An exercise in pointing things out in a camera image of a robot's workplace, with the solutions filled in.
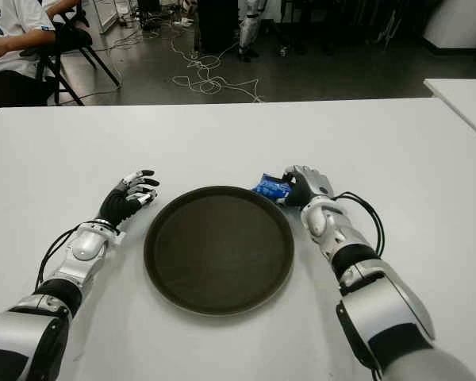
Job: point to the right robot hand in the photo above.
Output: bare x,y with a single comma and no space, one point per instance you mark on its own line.
313,184

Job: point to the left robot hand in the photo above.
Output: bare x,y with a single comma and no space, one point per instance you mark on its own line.
121,202

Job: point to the blue Oreo packet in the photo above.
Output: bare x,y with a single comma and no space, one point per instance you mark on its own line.
271,186

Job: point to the round brown tray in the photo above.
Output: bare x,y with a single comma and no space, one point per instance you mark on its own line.
218,250

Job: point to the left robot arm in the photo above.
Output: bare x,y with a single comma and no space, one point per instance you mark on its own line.
79,246

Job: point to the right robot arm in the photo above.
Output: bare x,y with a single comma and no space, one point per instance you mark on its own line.
381,309

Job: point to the black tripod stand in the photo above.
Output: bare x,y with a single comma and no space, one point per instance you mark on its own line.
284,51

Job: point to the silver white humanoid robot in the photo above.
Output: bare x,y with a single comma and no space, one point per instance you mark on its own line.
248,31

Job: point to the black folding chair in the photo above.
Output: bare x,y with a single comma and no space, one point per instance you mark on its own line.
73,37

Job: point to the white side table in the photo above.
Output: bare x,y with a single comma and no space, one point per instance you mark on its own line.
468,103

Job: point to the black cabinet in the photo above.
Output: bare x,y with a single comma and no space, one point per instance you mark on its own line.
218,28

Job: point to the seated person white shirt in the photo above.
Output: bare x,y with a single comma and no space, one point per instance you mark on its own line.
4,59

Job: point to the white leaning board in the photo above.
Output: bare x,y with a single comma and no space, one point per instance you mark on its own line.
107,16

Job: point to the white pillar black base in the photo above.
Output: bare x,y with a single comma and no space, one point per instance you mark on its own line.
456,20

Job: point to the silver folding frame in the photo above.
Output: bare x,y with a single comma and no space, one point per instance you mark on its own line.
388,28

